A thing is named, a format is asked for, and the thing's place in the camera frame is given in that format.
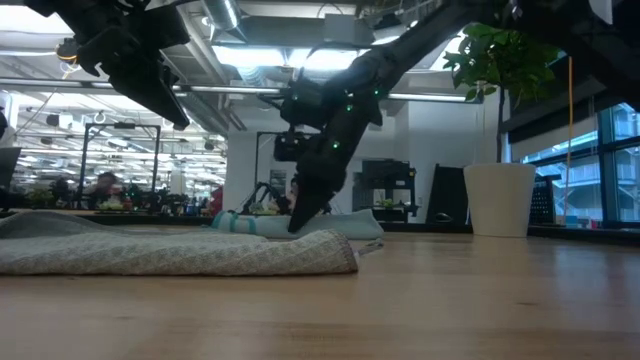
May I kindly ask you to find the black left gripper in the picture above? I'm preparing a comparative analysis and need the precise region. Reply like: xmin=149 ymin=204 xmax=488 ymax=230
xmin=74 ymin=0 xmax=194 ymax=130

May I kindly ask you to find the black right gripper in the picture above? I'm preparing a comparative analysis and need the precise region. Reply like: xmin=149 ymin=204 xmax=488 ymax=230
xmin=287 ymin=74 xmax=384 ymax=235

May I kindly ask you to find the light blue microfiber towel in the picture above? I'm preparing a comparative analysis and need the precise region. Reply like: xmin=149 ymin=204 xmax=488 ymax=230
xmin=209 ymin=208 xmax=385 ymax=241

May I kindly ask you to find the grey waffle microfiber towel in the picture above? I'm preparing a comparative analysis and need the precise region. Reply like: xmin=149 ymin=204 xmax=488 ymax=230
xmin=0 ymin=209 xmax=385 ymax=277

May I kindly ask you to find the person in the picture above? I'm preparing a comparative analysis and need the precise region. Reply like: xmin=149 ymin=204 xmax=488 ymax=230
xmin=285 ymin=174 xmax=302 ymax=214
xmin=89 ymin=171 xmax=124 ymax=211

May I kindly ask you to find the black shelving unit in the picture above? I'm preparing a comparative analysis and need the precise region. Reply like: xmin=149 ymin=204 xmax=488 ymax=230
xmin=352 ymin=158 xmax=419 ymax=224

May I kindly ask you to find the black leaning panel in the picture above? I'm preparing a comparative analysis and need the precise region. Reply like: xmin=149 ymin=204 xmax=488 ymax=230
xmin=425 ymin=163 xmax=471 ymax=225

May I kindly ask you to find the grey monitor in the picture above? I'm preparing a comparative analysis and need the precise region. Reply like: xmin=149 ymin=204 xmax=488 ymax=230
xmin=0 ymin=146 xmax=22 ymax=190

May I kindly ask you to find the white plant pot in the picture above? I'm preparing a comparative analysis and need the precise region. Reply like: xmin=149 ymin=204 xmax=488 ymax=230
xmin=463 ymin=162 xmax=537 ymax=239

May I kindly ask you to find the black perforated chair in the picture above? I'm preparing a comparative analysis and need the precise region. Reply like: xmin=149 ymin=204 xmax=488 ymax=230
xmin=528 ymin=173 xmax=562 ymax=226

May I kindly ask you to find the green leafy plant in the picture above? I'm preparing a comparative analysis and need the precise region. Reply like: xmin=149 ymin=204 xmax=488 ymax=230
xmin=442 ymin=22 xmax=566 ymax=164

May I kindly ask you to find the black robot station frame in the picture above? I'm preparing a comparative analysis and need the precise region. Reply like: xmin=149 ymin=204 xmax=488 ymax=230
xmin=253 ymin=130 xmax=301 ymax=216
xmin=79 ymin=122 xmax=162 ymax=210

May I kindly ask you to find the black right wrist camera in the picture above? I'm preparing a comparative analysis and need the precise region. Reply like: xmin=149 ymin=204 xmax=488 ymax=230
xmin=272 ymin=130 xmax=307 ymax=163

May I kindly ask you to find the silver ventilation duct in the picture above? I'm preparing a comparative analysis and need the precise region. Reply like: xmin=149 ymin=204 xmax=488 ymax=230
xmin=199 ymin=0 xmax=242 ymax=32

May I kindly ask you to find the yellow hanging strap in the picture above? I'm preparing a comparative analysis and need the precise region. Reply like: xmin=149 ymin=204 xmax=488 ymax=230
xmin=564 ymin=55 xmax=575 ymax=221

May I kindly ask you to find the black window frame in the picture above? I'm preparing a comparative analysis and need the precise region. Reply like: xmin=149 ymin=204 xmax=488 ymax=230
xmin=519 ymin=99 xmax=640 ymax=229

